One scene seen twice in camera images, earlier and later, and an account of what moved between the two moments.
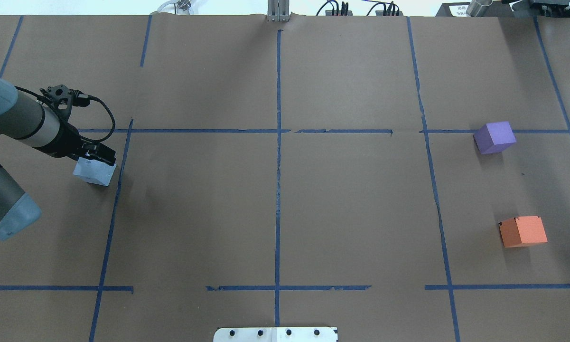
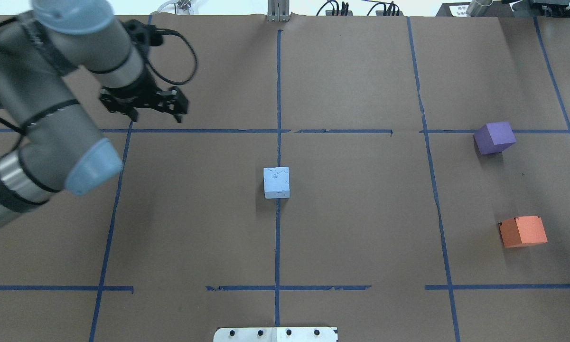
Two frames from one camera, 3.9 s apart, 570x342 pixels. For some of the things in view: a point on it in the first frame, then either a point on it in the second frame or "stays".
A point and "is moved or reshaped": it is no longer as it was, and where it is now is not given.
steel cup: x=477 y=8 stays
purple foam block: x=494 y=137 stays
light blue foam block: x=94 y=172 is moved or reshaped
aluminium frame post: x=278 y=11 stays
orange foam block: x=520 y=231 stays
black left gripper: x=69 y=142 to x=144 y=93
